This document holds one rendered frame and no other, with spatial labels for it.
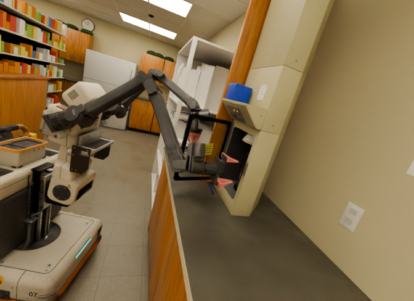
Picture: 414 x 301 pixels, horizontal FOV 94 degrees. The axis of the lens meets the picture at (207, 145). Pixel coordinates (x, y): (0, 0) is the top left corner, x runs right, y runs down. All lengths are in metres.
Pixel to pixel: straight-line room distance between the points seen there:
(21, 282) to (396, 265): 1.79
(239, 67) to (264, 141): 0.51
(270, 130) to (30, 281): 1.54
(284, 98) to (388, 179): 0.52
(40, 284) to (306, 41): 1.85
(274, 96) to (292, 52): 0.20
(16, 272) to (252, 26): 1.94
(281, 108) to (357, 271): 0.76
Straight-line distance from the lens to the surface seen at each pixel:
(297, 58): 1.02
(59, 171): 1.42
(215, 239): 0.91
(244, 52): 1.30
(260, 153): 0.99
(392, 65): 1.21
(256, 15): 1.36
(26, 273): 1.67
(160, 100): 0.91
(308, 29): 1.06
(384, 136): 1.11
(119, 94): 1.02
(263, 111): 0.94
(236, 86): 1.08
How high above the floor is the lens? 1.49
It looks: 13 degrees down
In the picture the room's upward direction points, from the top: 16 degrees clockwise
